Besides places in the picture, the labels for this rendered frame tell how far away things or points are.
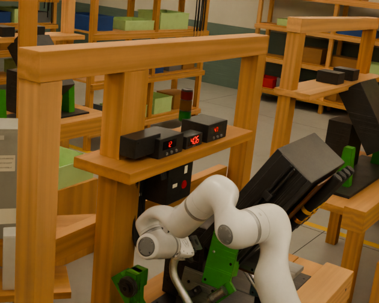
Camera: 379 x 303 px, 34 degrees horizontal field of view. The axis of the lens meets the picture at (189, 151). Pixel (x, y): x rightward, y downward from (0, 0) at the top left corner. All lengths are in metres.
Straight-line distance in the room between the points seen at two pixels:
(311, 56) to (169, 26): 3.64
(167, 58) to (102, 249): 0.75
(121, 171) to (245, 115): 1.11
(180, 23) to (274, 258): 7.07
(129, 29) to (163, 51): 5.49
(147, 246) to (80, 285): 2.55
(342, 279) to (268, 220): 1.37
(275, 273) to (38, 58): 0.88
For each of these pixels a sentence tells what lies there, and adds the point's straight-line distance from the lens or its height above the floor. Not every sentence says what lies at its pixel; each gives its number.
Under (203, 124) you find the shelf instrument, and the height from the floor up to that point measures 1.61.
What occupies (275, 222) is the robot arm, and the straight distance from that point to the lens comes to 1.66.
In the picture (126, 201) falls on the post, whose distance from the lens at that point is 2.25.
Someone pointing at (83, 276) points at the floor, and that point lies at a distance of 4.60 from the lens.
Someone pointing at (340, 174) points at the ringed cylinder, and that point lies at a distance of 2.32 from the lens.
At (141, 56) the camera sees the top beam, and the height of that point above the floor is 1.90.
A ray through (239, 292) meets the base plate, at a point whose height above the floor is 0.90.
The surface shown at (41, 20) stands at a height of 1.18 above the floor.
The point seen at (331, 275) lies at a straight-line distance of 2.99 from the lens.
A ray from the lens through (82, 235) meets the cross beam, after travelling 2.26.
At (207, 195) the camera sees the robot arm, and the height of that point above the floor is 1.60.
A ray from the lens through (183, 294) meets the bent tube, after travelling 2.26.
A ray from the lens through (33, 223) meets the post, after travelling 1.93.
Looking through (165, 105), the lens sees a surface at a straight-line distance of 8.64.
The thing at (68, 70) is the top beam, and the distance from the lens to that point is 1.87.
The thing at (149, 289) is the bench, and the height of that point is 0.88.
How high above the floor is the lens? 2.19
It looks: 16 degrees down
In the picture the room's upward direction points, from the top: 6 degrees clockwise
